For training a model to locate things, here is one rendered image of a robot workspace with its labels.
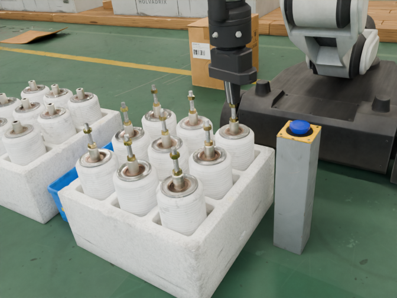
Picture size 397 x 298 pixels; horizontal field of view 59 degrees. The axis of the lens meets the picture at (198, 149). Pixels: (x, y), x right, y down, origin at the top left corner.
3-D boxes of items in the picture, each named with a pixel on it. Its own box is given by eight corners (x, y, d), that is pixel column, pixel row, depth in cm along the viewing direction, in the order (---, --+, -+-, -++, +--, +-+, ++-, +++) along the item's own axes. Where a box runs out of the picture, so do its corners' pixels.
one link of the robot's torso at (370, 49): (319, 57, 137) (322, 22, 130) (375, 62, 127) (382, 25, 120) (302, 75, 123) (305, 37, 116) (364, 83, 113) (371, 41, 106)
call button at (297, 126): (292, 126, 74) (293, 117, 73) (312, 130, 72) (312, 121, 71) (286, 135, 71) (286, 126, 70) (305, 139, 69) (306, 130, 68)
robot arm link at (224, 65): (267, 75, 77) (268, 19, 71) (238, 90, 72) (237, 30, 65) (224, 65, 85) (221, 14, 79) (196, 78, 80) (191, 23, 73)
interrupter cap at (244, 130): (249, 125, 89) (249, 122, 88) (250, 140, 82) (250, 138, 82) (219, 126, 90) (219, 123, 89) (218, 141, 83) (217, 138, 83)
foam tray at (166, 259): (165, 168, 120) (157, 121, 110) (273, 201, 100) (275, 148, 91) (77, 245, 93) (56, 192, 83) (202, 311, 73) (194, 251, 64)
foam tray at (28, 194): (57, 136, 146) (44, 96, 137) (130, 155, 129) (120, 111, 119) (-33, 191, 119) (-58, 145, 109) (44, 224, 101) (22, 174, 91)
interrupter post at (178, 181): (187, 187, 69) (185, 174, 67) (176, 192, 68) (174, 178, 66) (182, 181, 71) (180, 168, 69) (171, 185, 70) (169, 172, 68)
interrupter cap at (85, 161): (95, 148, 86) (94, 145, 85) (119, 154, 82) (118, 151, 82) (72, 164, 80) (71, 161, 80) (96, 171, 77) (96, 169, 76)
